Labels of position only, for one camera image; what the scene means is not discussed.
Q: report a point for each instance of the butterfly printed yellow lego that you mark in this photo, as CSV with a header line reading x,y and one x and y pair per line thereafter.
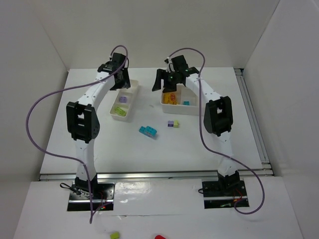
x,y
172,98

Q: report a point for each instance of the aluminium rail right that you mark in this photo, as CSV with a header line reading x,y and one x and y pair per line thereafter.
x,y
266,166

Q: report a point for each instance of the light green lego brick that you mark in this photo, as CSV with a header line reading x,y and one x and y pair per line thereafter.
x,y
117,109

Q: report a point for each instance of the aluminium rail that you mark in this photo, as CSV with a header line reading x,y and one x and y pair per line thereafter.
x,y
266,166
135,176

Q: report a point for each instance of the large white divided container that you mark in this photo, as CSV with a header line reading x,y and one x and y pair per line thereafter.
x,y
182,94

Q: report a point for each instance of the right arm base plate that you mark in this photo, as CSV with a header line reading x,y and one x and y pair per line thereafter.
x,y
216,198

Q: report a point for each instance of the teal lego brick stack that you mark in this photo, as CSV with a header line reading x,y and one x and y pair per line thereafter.
x,y
148,131

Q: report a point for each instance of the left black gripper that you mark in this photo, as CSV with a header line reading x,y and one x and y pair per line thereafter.
x,y
122,78

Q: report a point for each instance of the small white container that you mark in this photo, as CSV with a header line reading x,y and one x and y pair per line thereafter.
x,y
131,94

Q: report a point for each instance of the red object foreground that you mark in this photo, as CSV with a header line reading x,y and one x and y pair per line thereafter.
x,y
159,237

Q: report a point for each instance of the green lego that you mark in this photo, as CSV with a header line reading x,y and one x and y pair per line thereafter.
x,y
176,124

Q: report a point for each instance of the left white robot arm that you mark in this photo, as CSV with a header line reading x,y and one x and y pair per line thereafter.
x,y
82,119

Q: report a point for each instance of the small purple lego brick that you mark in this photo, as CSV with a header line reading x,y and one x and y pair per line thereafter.
x,y
170,123

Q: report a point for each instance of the yellow lego in container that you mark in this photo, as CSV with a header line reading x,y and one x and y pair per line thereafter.
x,y
165,99

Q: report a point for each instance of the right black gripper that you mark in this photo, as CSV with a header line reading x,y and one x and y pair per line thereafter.
x,y
170,79

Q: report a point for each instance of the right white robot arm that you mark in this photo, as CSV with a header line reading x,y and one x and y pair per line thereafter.
x,y
215,109

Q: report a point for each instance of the aluminium rail front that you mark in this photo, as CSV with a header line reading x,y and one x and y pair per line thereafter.
x,y
135,176

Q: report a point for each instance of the purple lego plate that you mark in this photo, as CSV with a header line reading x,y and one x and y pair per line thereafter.
x,y
123,99

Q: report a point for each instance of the green lego foreground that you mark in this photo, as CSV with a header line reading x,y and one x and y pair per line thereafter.
x,y
115,235

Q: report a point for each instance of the green lego plate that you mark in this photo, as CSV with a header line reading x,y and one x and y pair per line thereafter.
x,y
121,112

